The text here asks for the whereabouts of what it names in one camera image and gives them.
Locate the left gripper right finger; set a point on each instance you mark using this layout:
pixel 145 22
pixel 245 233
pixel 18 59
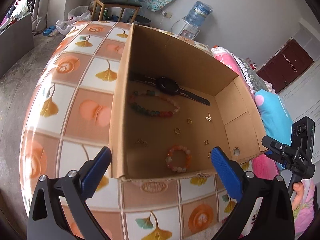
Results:
pixel 275 216

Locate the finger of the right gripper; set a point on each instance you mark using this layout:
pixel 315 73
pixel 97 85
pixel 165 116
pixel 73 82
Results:
pixel 277 158
pixel 285 150

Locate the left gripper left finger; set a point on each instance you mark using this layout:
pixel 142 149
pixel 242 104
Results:
pixel 46 216

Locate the pink strap smartwatch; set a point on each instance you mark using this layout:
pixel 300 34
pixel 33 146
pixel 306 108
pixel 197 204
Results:
pixel 167 86

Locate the gold clover rhinestone earring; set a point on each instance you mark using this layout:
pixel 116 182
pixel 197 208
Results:
pixel 208 117

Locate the gold pendant charm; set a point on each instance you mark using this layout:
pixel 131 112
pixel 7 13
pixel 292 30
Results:
pixel 141 142

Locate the person right hand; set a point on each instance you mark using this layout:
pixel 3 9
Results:
pixel 299 193

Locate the blue pillow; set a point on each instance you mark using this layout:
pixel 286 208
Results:
pixel 275 117

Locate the dark red wooden door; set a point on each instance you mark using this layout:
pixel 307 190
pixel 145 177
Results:
pixel 288 64

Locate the patterned tablecloth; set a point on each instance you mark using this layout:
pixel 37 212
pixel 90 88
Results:
pixel 68 122

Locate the brown cardboard box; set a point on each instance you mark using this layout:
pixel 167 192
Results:
pixel 175 127

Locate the white water dispenser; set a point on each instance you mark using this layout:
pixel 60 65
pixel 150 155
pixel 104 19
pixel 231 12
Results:
pixel 184 29

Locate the blue water bottle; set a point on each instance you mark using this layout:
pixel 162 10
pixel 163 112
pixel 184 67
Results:
pixel 198 14

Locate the dark grey cabinet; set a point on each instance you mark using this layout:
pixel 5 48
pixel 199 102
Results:
pixel 16 41

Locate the white plastic bag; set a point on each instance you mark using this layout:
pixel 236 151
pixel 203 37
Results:
pixel 76 15

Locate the grey curtain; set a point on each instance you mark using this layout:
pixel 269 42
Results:
pixel 46 13

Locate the wooden chair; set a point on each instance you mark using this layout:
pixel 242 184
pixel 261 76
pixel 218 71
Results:
pixel 123 4

